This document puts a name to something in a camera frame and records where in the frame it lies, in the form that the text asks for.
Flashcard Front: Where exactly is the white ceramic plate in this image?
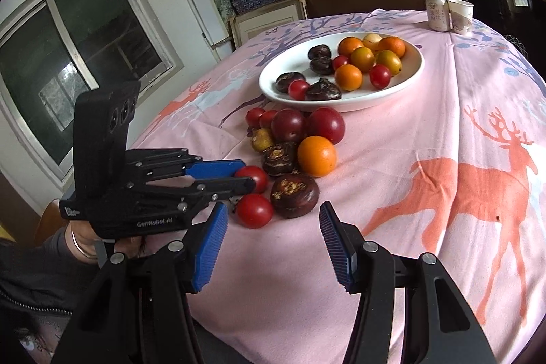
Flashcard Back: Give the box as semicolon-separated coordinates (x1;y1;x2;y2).
259;32;425;112

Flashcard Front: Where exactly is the large red plum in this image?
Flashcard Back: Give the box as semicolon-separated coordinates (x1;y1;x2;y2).
306;107;345;145

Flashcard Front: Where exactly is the window with white frame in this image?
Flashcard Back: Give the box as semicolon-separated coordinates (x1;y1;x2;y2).
1;0;183;189

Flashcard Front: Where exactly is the orange tangerine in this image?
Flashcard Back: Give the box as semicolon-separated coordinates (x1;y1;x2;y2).
377;36;406;58

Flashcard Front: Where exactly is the white paper cup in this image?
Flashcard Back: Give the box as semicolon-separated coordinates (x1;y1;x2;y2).
447;0;474;36

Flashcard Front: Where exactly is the red cherry tomato front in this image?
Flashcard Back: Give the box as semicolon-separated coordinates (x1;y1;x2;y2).
235;194;274;229

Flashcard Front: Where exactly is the red cherry tomato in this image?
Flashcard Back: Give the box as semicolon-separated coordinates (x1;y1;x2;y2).
288;79;310;101
235;194;274;229

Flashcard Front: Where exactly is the large dark water chestnut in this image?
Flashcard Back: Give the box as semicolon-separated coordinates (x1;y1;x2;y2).
275;72;305;93

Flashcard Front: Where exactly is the pink drink can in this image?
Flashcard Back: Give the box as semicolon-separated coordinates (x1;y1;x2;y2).
425;0;451;32

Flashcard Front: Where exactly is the pink deer print tablecloth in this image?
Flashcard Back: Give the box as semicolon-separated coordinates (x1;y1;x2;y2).
135;10;545;363

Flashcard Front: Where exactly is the person left hand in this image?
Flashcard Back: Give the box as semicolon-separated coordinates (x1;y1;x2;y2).
65;221;142;264

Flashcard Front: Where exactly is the orange kumquat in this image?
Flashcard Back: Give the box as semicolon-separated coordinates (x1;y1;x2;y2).
350;46;376;73

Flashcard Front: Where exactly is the framed picture leaning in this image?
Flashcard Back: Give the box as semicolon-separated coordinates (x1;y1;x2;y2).
230;0;307;49

